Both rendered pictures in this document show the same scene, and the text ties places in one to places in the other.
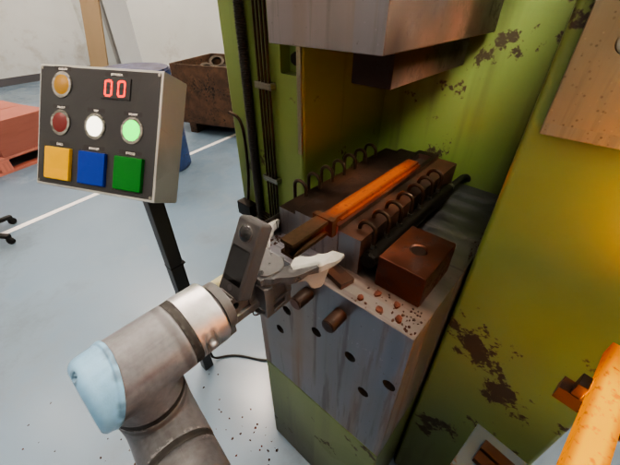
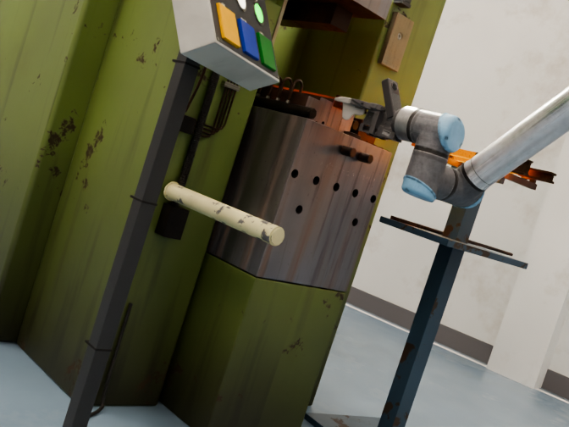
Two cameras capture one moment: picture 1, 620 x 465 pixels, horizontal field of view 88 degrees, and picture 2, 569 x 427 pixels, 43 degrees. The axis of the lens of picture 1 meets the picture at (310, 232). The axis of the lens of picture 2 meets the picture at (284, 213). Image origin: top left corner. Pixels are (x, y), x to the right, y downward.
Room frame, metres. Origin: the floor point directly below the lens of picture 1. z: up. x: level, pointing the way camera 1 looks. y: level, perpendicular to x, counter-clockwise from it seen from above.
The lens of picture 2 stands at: (0.37, 2.06, 0.77)
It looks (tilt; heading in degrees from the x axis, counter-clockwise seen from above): 3 degrees down; 275
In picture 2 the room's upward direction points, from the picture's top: 18 degrees clockwise
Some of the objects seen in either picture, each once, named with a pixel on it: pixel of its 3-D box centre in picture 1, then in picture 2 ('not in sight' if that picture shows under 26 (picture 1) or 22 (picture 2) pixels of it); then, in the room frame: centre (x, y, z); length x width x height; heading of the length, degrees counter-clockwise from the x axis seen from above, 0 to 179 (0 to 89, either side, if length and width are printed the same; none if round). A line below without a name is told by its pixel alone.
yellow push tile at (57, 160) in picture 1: (59, 163); (226, 26); (0.71, 0.60, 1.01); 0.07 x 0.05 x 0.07; 73
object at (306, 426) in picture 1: (365, 375); (222, 326); (0.63, -0.20, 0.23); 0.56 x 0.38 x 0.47; 138
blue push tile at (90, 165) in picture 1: (93, 168); (246, 40); (0.69, 0.50, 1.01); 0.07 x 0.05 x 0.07; 73
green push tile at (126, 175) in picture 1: (129, 173); (264, 52); (0.66, 0.40, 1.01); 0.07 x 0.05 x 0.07; 73
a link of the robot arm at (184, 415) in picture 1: (162, 418); (427, 175); (0.20, 0.20, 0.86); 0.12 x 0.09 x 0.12; 41
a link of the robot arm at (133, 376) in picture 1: (137, 363); (436, 131); (0.22, 0.20, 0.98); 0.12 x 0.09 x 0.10; 138
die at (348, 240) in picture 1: (375, 194); (282, 102); (0.65, -0.15, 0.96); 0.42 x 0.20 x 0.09; 138
